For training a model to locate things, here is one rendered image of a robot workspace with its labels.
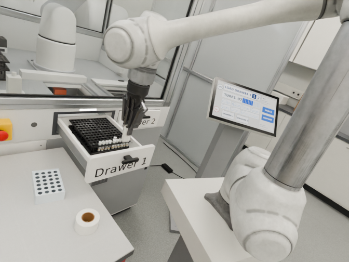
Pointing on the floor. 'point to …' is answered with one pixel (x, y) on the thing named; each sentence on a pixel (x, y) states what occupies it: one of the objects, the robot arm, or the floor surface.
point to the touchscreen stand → (215, 157)
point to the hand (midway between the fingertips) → (126, 133)
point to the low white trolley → (53, 215)
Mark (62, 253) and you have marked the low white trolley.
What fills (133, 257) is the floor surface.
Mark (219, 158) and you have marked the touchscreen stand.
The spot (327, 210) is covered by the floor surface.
